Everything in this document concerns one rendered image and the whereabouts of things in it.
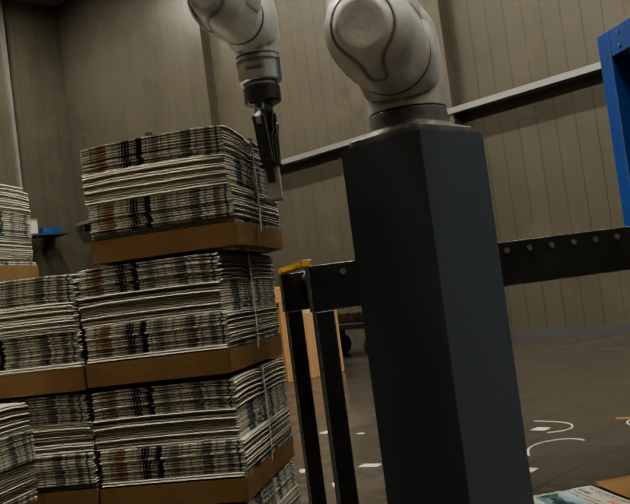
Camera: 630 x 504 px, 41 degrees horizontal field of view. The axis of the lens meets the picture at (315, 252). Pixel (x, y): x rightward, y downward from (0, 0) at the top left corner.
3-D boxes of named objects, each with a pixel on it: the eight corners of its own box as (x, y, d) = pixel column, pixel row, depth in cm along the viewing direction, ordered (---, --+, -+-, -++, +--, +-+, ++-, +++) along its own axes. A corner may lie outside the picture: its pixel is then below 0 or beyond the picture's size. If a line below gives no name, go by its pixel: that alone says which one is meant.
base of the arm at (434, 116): (488, 134, 167) (484, 106, 167) (417, 129, 151) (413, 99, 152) (417, 153, 180) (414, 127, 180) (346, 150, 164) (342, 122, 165)
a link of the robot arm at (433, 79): (454, 112, 170) (439, 7, 171) (440, 96, 152) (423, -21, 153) (377, 127, 175) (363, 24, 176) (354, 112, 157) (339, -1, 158)
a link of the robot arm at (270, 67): (229, 56, 167) (233, 86, 167) (273, 48, 165) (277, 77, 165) (242, 67, 176) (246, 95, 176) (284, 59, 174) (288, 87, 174)
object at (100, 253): (238, 243, 152) (235, 220, 152) (92, 264, 157) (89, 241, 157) (259, 245, 167) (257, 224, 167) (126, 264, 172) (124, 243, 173)
